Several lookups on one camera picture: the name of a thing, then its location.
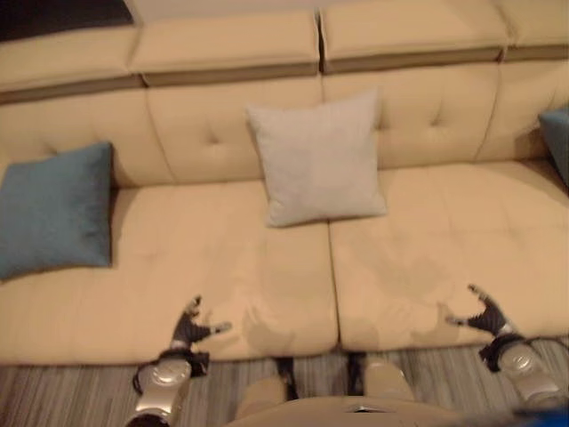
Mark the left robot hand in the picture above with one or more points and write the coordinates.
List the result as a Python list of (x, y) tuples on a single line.
[(189, 328)]

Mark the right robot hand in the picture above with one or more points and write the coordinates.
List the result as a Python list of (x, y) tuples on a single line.
[(488, 318)]

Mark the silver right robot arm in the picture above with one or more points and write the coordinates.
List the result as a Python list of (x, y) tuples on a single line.
[(518, 364)]

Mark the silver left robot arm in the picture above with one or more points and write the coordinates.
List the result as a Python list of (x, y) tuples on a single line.
[(162, 378)]

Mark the cream leather sofa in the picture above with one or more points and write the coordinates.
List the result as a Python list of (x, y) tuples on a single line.
[(284, 178)]

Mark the grey striped rug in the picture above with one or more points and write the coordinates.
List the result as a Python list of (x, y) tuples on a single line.
[(284, 387)]

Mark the blue object at corner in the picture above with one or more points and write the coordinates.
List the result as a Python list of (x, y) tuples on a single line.
[(544, 418)]

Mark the silver robot legs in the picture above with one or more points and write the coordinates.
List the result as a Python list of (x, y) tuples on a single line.
[(329, 391)]

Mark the teal square cushion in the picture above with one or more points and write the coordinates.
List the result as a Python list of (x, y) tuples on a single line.
[(55, 209), (555, 142)]

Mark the light grey square cushion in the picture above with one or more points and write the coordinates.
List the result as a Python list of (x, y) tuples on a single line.
[(319, 162)]

